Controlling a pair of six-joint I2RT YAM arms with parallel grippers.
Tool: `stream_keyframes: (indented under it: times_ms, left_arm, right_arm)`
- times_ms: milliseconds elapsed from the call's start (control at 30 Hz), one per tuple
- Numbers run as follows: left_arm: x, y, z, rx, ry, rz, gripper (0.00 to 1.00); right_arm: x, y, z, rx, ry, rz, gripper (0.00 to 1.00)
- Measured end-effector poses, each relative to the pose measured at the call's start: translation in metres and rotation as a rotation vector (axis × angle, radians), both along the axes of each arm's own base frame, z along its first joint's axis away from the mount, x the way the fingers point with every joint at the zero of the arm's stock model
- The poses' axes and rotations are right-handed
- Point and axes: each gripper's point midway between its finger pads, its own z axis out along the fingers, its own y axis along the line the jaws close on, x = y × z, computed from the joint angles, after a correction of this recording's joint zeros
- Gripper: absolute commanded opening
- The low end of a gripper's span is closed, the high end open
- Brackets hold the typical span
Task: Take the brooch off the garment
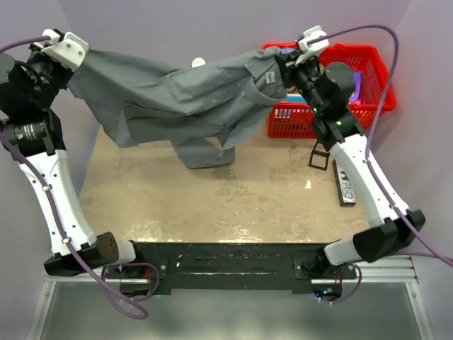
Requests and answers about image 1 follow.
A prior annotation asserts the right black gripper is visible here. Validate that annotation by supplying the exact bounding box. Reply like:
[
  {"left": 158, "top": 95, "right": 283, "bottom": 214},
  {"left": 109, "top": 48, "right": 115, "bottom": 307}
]
[{"left": 277, "top": 50, "right": 326, "bottom": 115}]

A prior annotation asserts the grey button shirt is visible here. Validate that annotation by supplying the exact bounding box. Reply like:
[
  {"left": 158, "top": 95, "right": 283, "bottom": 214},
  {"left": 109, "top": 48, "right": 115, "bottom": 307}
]
[{"left": 69, "top": 47, "right": 287, "bottom": 169}]

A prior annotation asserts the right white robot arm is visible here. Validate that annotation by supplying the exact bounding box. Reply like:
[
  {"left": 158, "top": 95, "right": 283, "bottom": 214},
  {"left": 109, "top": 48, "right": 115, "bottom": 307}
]
[{"left": 276, "top": 51, "right": 425, "bottom": 278}]

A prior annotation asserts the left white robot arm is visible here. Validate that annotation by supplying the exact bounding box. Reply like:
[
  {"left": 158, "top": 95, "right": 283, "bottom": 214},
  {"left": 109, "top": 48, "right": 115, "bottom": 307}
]
[{"left": 1, "top": 49, "right": 147, "bottom": 278}]

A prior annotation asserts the white blue box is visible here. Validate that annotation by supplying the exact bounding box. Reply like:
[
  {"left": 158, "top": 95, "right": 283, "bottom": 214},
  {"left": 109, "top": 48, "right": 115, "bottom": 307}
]
[{"left": 285, "top": 93, "right": 306, "bottom": 104}]

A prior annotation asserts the white shirt label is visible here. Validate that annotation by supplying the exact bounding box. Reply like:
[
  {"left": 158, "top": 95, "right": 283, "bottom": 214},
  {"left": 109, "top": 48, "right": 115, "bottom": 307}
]
[{"left": 265, "top": 71, "right": 275, "bottom": 84}]

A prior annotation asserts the red plastic basket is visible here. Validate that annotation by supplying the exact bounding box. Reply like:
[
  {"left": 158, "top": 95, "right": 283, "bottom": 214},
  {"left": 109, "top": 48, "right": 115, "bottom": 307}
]
[{"left": 266, "top": 44, "right": 389, "bottom": 139}]

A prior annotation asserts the purple snack packet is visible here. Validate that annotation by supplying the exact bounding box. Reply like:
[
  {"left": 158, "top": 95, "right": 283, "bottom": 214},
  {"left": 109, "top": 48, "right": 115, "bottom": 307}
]
[{"left": 349, "top": 71, "right": 362, "bottom": 104}]

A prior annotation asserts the dark long box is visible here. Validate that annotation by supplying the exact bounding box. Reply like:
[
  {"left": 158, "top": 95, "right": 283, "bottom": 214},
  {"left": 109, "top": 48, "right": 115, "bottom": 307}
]
[{"left": 332, "top": 160, "right": 357, "bottom": 207}]

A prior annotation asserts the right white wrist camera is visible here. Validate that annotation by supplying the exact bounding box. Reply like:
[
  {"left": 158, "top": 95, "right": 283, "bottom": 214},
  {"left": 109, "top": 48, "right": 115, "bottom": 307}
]
[{"left": 294, "top": 25, "right": 329, "bottom": 67}]

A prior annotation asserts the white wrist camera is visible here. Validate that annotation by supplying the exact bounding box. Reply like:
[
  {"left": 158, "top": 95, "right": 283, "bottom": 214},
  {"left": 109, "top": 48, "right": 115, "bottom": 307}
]
[
  {"left": 294, "top": 25, "right": 329, "bottom": 67},
  {"left": 39, "top": 29, "right": 89, "bottom": 72}
]

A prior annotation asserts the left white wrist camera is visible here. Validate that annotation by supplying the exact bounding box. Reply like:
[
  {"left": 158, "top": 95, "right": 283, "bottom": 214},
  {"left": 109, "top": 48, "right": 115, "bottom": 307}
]
[{"left": 39, "top": 29, "right": 89, "bottom": 72}]

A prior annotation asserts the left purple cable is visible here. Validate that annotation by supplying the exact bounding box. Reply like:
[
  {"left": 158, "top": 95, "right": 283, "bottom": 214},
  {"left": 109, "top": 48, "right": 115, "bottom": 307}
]
[{"left": 0, "top": 35, "right": 149, "bottom": 320}]

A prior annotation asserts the purple cable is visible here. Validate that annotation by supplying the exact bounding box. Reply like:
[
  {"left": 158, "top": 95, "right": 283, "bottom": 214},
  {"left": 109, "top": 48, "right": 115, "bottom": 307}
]
[
  {"left": 0, "top": 35, "right": 149, "bottom": 320},
  {"left": 307, "top": 24, "right": 453, "bottom": 306}
]

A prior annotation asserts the black square frame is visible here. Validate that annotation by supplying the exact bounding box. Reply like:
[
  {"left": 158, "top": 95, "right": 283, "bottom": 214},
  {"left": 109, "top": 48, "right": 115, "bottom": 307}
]
[{"left": 309, "top": 141, "right": 330, "bottom": 171}]

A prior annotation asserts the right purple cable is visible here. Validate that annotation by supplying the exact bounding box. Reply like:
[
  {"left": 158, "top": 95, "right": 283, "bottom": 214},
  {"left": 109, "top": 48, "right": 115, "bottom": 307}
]
[{"left": 307, "top": 24, "right": 453, "bottom": 306}]

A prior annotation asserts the aluminium rail frame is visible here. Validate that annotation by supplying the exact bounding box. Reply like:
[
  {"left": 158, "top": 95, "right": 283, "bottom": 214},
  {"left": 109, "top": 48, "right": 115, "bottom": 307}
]
[{"left": 26, "top": 136, "right": 435, "bottom": 340}]

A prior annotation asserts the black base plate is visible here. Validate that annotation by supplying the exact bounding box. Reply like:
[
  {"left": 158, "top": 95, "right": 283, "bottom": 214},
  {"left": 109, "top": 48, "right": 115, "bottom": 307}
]
[{"left": 107, "top": 242, "right": 356, "bottom": 295}]

